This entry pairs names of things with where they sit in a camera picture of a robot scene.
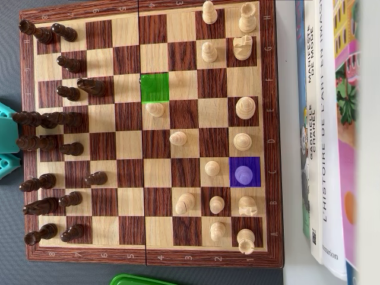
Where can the white wooden pawn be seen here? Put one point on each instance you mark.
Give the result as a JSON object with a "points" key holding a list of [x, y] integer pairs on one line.
{"points": [[209, 13], [217, 231], [178, 138], [209, 53], [155, 110], [216, 204], [212, 168]]}

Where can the white wooden queen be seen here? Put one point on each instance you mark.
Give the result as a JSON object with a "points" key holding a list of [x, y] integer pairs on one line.
{"points": [[242, 141]]}

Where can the wooden chessboard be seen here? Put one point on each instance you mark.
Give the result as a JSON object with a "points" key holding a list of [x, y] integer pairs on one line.
{"points": [[129, 145]]}

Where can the white wooden king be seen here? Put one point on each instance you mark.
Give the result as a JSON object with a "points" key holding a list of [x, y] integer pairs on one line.
{"points": [[245, 108]]}

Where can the white wooden knight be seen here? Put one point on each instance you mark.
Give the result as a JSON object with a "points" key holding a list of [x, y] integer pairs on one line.
{"points": [[247, 205], [243, 49]]}

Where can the white wooden rook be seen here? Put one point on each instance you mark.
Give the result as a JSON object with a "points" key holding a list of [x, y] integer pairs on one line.
{"points": [[248, 20], [245, 240]]}

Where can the dark wooden knight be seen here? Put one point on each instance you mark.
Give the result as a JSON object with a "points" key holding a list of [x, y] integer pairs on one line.
{"points": [[92, 87], [41, 206]]}

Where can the blue illustrated book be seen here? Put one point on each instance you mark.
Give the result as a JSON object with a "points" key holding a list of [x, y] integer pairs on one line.
{"points": [[300, 89]]}

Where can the white Gabrielle Chanel book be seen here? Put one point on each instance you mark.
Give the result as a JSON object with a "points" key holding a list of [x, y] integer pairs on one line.
{"points": [[314, 178]]}

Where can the white art history book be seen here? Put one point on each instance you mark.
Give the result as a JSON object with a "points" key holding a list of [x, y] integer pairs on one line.
{"points": [[332, 178]]}

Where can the green plastic container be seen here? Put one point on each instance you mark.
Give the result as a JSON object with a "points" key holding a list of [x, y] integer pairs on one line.
{"points": [[133, 280]]}

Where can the dark wooden queen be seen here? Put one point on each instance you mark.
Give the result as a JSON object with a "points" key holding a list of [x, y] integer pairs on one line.
{"points": [[32, 143]]}

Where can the pink colourful book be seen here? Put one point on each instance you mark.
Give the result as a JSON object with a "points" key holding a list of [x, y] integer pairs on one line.
{"points": [[347, 163]]}

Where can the dark wooden rook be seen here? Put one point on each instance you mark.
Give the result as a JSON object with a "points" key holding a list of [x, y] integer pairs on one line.
{"points": [[38, 33], [41, 234]]}

